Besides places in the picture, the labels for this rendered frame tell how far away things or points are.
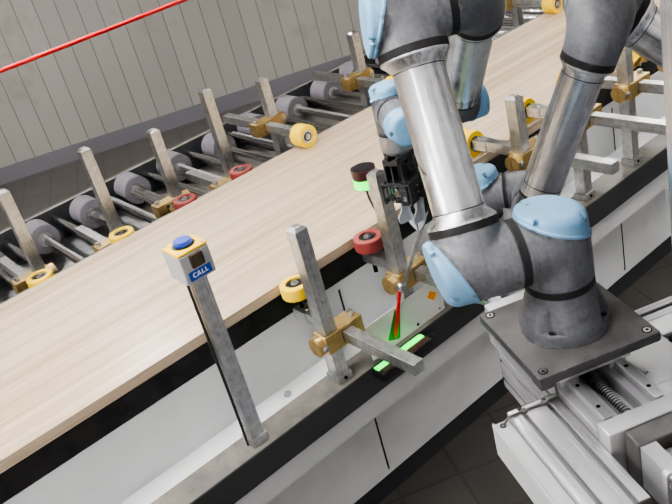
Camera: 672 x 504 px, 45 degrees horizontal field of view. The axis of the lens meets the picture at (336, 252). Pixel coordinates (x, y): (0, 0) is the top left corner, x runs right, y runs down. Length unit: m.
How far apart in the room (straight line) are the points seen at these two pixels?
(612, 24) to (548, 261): 0.41
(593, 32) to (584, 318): 0.47
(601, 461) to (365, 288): 1.08
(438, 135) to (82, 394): 1.04
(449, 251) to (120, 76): 5.38
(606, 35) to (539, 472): 0.71
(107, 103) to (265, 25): 1.35
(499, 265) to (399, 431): 1.33
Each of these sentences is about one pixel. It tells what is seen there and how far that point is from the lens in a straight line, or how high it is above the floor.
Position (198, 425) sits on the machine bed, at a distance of 2.08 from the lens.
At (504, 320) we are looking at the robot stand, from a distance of 1.50.
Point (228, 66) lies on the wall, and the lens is 6.59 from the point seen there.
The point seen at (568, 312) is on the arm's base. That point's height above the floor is 1.10.
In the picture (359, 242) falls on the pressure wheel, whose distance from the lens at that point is 2.13.
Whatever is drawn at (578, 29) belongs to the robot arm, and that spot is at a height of 1.48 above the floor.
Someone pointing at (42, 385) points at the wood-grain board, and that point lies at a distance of 2.05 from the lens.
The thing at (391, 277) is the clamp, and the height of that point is 0.87.
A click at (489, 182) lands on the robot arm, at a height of 1.16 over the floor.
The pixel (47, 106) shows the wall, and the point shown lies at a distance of 6.58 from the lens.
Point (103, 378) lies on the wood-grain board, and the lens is 1.97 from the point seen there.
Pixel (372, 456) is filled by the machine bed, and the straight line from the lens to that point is 2.52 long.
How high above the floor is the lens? 1.90
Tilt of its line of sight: 28 degrees down
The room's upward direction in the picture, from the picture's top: 15 degrees counter-clockwise
